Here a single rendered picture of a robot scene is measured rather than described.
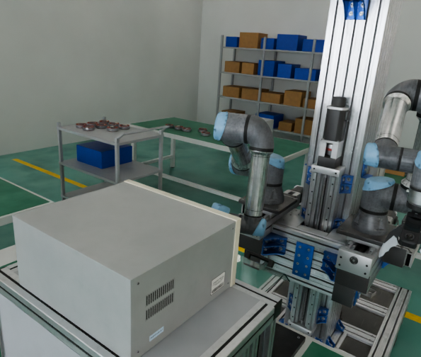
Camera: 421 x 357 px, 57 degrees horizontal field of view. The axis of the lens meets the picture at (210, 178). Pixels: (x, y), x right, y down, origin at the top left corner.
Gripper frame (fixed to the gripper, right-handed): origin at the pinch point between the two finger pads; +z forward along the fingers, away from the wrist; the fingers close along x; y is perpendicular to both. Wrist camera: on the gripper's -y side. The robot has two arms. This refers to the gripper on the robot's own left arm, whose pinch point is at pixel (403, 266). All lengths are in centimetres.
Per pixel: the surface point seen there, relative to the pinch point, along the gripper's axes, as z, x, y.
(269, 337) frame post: 16.2, 25.5, -35.6
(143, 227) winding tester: -17, 53, -57
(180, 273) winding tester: -11, 38, -60
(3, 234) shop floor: 115, 326, 41
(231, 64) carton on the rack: -26, 436, 594
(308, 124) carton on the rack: 68, 254, 589
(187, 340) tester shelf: 4, 34, -62
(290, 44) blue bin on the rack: -71, 308, 589
